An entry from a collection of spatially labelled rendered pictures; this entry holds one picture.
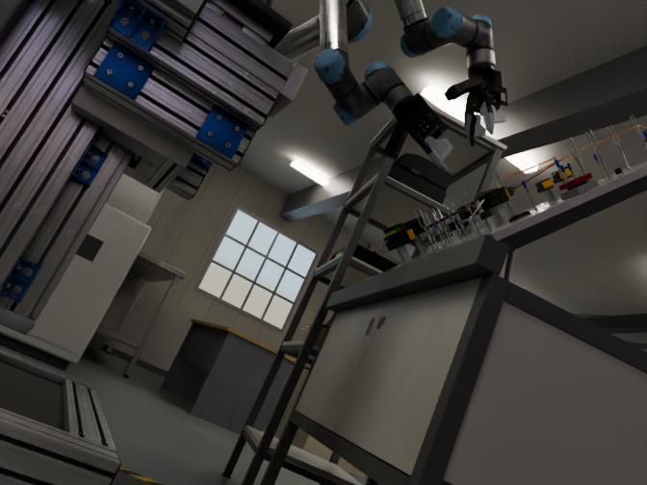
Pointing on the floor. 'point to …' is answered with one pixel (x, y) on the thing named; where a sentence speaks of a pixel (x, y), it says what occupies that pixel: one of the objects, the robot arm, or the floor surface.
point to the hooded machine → (90, 279)
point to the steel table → (149, 266)
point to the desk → (224, 375)
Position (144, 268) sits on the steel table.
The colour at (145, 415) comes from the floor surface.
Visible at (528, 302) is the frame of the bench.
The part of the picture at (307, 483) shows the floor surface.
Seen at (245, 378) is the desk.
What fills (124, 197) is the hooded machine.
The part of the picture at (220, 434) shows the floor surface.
